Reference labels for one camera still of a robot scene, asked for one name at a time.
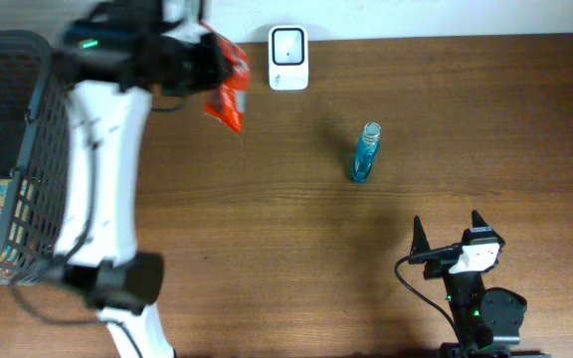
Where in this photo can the red candy bag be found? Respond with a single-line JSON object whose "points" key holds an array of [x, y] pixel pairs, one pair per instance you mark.
{"points": [[229, 89]]}

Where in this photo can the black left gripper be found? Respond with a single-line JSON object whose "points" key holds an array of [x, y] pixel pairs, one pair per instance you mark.
{"points": [[212, 61]]}

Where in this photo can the grey plastic basket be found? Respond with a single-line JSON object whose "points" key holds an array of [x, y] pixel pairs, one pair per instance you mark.
{"points": [[34, 154]]}

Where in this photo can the blue liquid bottle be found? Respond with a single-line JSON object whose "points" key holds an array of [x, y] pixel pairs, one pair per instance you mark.
{"points": [[366, 152]]}

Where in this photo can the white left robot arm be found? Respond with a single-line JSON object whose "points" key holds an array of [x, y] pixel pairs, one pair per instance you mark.
{"points": [[97, 254]]}

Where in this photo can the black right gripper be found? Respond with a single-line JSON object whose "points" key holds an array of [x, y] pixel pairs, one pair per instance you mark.
{"points": [[439, 264]]}

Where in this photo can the white barcode scanner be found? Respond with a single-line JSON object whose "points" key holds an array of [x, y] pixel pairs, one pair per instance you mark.
{"points": [[288, 57]]}

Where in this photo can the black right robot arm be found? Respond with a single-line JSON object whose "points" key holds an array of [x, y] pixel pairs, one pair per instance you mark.
{"points": [[486, 321]]}

